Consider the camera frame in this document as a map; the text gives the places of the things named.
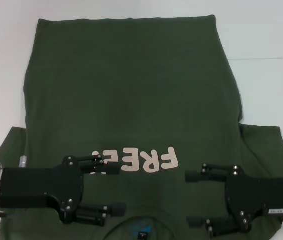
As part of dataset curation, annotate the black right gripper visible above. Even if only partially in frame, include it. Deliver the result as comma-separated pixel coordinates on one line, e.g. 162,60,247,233
184,163,283,235

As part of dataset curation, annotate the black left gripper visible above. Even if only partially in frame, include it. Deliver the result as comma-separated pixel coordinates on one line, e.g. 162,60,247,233
0,154,127,225

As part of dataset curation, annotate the dark green FREE t-shirt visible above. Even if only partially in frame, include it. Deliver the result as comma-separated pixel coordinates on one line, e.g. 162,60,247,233
0,14,283,240

